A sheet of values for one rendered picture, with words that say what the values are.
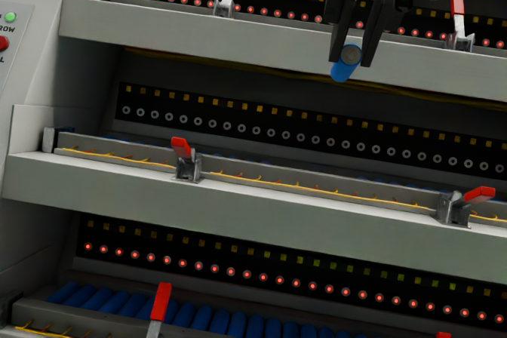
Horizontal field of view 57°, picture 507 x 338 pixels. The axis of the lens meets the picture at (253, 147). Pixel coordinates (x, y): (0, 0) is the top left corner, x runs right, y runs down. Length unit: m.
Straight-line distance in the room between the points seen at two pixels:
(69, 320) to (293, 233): 0.24
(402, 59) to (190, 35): 0.23
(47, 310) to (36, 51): 0.27
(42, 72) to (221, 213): 0.25
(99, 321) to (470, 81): 0.46
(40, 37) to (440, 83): 0.44
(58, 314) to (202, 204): 0.19
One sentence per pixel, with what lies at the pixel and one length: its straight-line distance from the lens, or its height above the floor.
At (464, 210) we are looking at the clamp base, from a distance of 0.50.
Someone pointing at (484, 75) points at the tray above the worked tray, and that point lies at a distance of 0.56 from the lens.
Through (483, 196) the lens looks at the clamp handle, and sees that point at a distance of 0.44.
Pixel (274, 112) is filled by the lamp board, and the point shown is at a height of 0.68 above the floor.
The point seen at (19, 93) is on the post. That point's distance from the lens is 0.55.
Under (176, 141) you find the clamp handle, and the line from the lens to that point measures 0.42.
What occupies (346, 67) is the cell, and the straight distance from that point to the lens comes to 0.38.
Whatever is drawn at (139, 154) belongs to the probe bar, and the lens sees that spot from 0.53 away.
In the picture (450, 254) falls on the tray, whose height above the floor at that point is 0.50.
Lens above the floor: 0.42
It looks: 18 degrees up
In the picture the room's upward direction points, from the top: 10 degrees clockwise
